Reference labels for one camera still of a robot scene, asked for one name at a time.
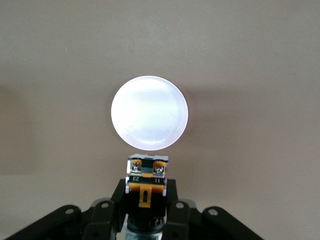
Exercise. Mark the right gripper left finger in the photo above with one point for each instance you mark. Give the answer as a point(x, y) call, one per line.
point(110, 217)

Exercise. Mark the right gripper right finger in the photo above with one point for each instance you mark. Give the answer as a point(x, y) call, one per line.
point(180, 220)

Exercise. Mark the orange black push-button switch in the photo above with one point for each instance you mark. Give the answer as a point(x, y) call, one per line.
point(146, 190)

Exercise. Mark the pink round plate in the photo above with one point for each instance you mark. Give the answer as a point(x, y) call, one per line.
point(150, 112)

